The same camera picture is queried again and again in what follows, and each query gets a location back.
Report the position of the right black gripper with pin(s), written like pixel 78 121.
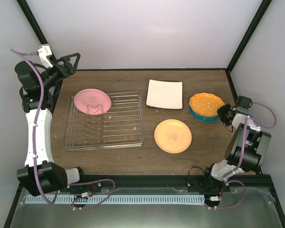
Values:
pixel 220 111

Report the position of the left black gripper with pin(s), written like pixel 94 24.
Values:
pixel 71 70

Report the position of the teal dotted scalloped plate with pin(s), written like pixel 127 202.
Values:
pixel 202 118

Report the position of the orange dotted scalloped plate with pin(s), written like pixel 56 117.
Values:
pixel 205 104

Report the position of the light orange round plate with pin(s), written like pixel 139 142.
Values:
pixel 172 136

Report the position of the plain white square plate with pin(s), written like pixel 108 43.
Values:
pixel 165 94

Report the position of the floral square plate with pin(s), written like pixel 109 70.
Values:
pixel 166 108

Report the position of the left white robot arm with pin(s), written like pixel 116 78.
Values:
pixel 40 174

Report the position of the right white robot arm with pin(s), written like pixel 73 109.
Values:
pixel 246 150

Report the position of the pink round plate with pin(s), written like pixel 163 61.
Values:
pixel 92 102

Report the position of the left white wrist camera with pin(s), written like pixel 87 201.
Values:
pixel 44 52

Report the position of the chrome wire dish rack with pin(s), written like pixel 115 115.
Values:
pixel 121 126

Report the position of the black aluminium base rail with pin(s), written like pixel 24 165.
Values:
pixel 191 183

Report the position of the white slotted cable duct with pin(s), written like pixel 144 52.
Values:
pixel 124 199

